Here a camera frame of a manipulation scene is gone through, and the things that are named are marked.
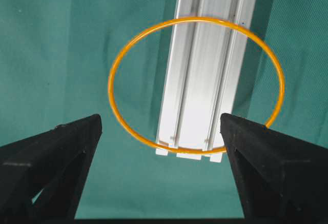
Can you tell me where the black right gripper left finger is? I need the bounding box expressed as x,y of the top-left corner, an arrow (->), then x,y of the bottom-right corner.
1,114 -> 102,223

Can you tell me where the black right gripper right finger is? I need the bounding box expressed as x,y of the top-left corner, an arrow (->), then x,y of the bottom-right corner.
220,113 -> 327,223

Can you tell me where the orange rubber band ring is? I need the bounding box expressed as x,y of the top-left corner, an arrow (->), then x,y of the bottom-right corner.
108,16 -> 285,155

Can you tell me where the green table cloth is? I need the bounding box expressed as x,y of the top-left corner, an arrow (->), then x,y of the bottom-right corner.
1,0 -> 327,219

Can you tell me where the aluminium extrusion rail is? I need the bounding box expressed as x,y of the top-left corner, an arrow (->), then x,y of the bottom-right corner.
156,0 -> 256,151

